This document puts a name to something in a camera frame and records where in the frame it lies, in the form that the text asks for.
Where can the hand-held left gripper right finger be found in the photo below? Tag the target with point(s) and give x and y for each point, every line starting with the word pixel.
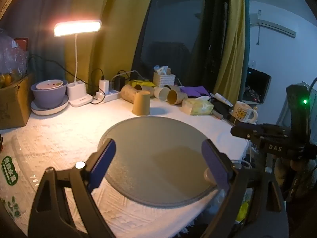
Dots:
pixel 214 163

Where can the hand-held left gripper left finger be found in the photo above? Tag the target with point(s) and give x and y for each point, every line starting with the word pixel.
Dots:
pixel 105 157

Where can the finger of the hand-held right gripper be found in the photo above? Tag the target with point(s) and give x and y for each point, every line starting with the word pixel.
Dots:
pixel 255 131

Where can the large brown paper cup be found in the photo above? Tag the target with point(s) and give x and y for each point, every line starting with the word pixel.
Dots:
pixel 128 93

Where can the white paper cup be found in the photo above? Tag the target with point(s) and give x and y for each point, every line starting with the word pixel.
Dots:
pixel 162 94

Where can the white cartoon mug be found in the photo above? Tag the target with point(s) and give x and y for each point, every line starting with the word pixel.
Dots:
pixel 244 112

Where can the black box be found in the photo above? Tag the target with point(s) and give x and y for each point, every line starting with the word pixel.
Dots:
pixel 221 109

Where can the white tube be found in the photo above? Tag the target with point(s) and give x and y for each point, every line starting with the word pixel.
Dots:
pixel 223 98

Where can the white textured table cloth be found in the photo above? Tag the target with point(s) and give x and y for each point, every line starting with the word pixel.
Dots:
pixel 62 138

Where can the round grey mat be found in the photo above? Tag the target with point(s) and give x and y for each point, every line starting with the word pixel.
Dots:
pixel 158 158

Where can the yellow green tissue pack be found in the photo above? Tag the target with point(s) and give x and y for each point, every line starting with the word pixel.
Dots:
pixel 197 106

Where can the white power strip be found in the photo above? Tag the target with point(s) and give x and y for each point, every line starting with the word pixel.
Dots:
pixel 110 96

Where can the white charger plug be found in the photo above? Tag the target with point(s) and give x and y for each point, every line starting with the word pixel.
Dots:
pixel 104 85

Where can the purple cloth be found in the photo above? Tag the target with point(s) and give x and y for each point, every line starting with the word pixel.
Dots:
pixel 194 91

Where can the white fluted plate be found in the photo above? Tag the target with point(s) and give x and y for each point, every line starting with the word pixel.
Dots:
pixel 47 111

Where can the black power adapter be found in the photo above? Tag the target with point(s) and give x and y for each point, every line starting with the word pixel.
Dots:
pixel 119 83

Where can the purple bowl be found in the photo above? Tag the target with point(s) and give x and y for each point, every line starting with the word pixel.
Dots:
pixel 49 96

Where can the yellow packet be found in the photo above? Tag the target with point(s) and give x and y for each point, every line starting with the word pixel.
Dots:
pixel 141 82

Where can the yellow curtain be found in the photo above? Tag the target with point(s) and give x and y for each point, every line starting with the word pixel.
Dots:
pixel 235 42
pixel 99 17

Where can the white bowl with pink rim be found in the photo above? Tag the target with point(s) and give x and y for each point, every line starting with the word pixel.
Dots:
pixel 49 84

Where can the plastic bag with green label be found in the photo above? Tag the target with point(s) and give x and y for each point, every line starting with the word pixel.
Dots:
pixel 10 168

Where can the white woven basket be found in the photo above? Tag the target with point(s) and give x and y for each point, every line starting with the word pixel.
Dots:
pixel 164 80

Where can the white air conditioner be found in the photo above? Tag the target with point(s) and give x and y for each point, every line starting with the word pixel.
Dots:
pixel 272 24

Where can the cardboard box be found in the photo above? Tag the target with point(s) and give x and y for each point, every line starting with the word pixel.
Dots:
pixel 13 104

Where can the white desk lamp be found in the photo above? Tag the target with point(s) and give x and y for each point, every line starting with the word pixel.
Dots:
pixel 76 27

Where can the clear plastic bag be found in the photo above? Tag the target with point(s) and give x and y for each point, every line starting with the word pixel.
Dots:
pixel 11 59

